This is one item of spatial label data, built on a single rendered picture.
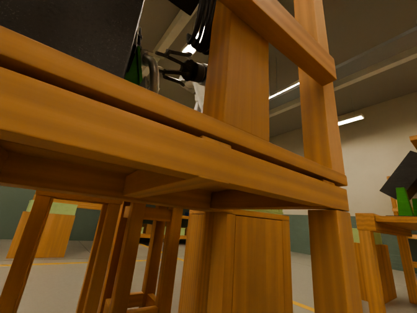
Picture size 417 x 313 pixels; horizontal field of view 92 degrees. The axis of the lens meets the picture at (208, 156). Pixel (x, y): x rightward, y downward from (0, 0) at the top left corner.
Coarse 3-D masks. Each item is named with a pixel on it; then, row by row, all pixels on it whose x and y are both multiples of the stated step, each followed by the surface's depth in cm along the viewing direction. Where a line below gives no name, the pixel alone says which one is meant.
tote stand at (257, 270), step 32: (192, 224) 169; (256, 224) 130; (288, 224) 141; (192, 256) 155; (256, 256) 124; (288, 256) 134; (192, 288) 144; (224, 288) 111; (256, 288) 119; (288, 288) 128
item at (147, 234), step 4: (168, 208) 648; (188, 212) 662; (184, 216) 620; (188, 216) 634; (144, 224) 574; (148, 224) 559; (152, 224) 567; (144, 228) 567; (148, 228) 557; (164, 228) 583; (184, 228) 623; (144, 232) 559; (148, 232) 555; (164, 232) 581; (184, 232) 620; (140, 236) 529; (144, 236) 534; (148, 236) 541; (164, 236) 569; (180, 236) 603; (184, 236) 612
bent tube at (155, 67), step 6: (144, 54) 72; (144, 60) 71; (150, 60) 65; (150, 66) 64; (156, 66) 65; (150, 72) 64; (156, 72) 64; (150, 78) 64; (156, 78) 64; (150, 84) 64; (156, 84) 64; (150, 90) 65; (156, 90) 65
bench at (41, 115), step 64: (0, 64) 23; (64, 64) 25; (0, 128) 21; (64, 128) 24; (128, 128) 28; (192, 128) 35; (128, 192) 70; (256, 192) 44; (320, 192) 55; (320, 256) 59
